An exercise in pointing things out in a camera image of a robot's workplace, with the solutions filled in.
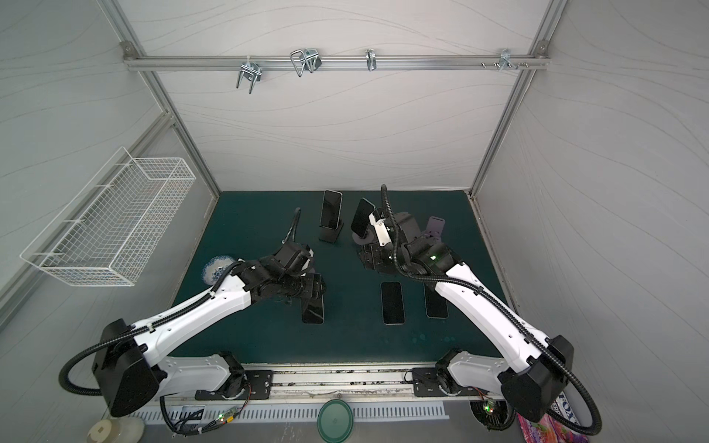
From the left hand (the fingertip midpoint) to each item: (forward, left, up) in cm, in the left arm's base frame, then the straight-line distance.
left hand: (322, 284), depth 79 cm
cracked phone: (0, -22, -14) cm, 26 cm away
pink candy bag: (-32, -58, -11) cm, 67 cm away
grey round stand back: (+26, -13, -13) cm, 32 cm away
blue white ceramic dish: (+10, +40, -10) cm, 42 cm away
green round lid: (-32, -7, -2) cm, 32 cm away
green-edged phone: (-7, +2, -2) cm, 8 cm away
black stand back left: (+26, +2, -12) cm, 29 cm away
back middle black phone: (+27, -11, -3) cm, 29 cm away
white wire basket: (+4, +52, +19) cm, 56 cm away
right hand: (+7, -15, +12) cm, 20 cm away
